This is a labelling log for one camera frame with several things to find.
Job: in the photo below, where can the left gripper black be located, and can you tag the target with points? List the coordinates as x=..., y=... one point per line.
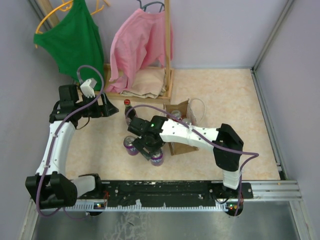
x=106, y=110

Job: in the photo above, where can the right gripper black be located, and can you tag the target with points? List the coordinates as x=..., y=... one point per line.
x=139, y=144

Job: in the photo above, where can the purple soda can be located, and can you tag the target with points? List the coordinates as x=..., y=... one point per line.
x=157, y=158
x=128, y=145

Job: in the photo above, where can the red soda can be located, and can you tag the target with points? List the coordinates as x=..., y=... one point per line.
x=187, y=121
x=177, y=114

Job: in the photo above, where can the red soda can front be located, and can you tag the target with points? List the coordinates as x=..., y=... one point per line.
x=187, y=121

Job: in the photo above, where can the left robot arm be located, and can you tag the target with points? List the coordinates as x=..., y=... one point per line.
x=49, y=187

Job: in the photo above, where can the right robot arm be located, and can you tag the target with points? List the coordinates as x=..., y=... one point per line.
x=223, y=142

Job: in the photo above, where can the wooden clothes rack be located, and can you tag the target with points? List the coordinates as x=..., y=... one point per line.
x=169, y=71

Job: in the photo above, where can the cola glass bottle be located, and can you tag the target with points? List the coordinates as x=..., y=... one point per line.
x=128, y=113

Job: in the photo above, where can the beige folded cloth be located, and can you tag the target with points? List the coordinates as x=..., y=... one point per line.
x=148, y=83

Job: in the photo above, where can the pink t-shirt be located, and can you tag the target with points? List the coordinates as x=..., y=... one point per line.
x=139, y=42

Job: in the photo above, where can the green tank top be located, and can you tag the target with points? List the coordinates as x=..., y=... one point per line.
x=74, y=42

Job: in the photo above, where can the grey clothes hanger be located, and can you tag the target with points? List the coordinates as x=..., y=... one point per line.
x=144, y=7

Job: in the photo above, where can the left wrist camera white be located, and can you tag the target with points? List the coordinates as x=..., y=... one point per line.
x=87, y=88

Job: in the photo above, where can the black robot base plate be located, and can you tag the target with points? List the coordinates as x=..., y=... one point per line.
x=164, y=196

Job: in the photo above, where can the aluminium frame rail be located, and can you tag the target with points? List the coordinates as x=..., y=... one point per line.
x=275, y=190

